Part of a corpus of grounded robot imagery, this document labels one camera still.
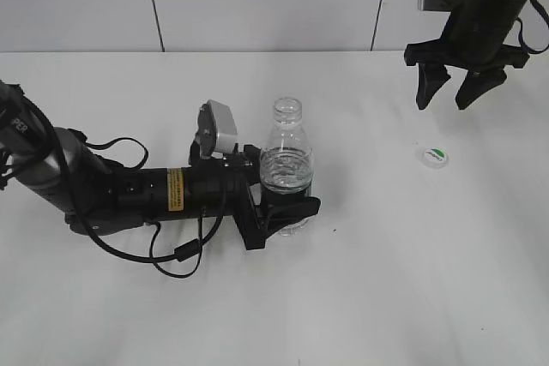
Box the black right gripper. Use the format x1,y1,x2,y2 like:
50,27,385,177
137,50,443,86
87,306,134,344
404,0,528,110

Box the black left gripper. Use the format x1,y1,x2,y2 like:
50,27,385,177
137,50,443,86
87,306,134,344
184,142,321,250

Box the clear green-label water bottle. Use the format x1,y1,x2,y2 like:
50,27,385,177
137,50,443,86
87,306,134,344
260,97,314,211

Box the white green bottle cap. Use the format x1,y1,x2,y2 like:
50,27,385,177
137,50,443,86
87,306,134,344
416,147,449,170

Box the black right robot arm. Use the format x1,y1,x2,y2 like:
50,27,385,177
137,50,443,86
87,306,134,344
404,0,548,110

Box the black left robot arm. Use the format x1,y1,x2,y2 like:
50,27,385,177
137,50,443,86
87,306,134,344
1,83,321,250

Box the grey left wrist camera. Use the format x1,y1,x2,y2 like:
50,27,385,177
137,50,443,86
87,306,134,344
195,99,238,159

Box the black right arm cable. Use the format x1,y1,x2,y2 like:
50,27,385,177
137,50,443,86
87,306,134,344
514,0,549,55

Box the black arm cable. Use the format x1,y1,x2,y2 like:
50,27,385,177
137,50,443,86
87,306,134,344
514,0,549,55
0,82,228,279

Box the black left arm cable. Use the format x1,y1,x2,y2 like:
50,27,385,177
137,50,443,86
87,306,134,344
0,82,228,279

